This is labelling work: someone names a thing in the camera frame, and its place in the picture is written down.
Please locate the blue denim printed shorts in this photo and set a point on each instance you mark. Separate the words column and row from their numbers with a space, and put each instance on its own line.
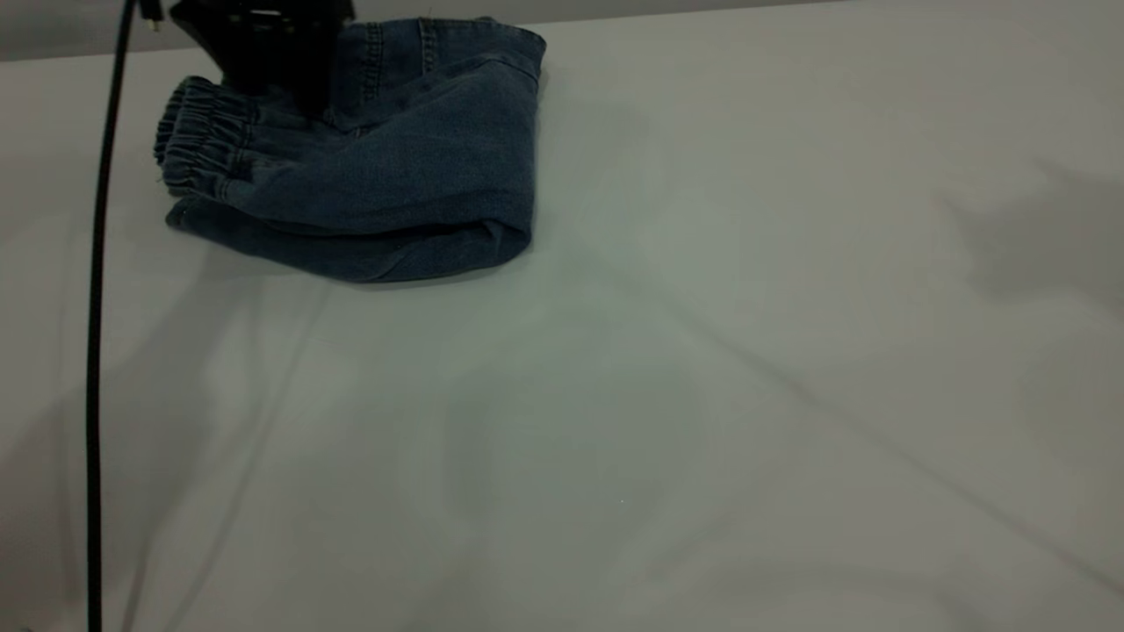
column 413, row 167

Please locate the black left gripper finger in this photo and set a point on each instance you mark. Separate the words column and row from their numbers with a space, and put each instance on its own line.
column 322, row 95

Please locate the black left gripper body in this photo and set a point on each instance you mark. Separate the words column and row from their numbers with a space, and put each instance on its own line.
column 263, row 39

